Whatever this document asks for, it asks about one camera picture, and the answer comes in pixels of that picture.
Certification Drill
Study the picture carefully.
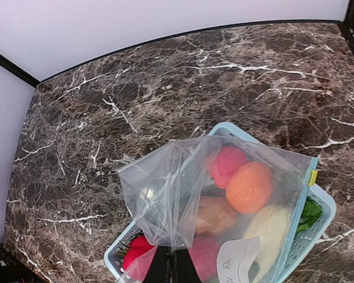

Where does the orange fruit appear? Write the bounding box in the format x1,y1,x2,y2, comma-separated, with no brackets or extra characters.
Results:
225,162,273,214

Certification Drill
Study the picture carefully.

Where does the pink red apple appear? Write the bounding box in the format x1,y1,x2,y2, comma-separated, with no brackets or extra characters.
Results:
208,146,249,189

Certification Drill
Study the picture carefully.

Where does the white radish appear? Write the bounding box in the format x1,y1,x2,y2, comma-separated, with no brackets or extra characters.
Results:
242,205,291,282

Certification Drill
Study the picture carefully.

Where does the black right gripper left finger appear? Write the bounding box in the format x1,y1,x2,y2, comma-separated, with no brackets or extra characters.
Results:
143,246,172,283

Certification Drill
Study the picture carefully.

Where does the brown potato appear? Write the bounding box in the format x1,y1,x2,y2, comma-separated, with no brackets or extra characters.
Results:
195,196,238,236

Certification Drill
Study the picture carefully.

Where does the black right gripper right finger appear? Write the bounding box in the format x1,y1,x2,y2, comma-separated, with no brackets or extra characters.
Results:
173,249,202,283

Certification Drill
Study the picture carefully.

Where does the clear zip top bag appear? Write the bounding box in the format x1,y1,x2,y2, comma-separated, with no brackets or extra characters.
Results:
119,135,317,282

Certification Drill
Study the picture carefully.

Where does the dark red round fruit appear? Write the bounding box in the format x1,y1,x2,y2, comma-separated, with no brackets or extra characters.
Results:
189,237,220,281

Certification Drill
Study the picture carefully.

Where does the light blue plastic basket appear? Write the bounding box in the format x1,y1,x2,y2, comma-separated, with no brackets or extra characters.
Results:
104,122,336,282

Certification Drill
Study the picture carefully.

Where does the red tomato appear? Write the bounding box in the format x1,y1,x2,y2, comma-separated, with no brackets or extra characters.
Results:
122,235,157,282

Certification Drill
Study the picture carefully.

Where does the green leafy vegetable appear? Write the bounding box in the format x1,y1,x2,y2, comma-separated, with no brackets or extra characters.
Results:
296,198,323,233

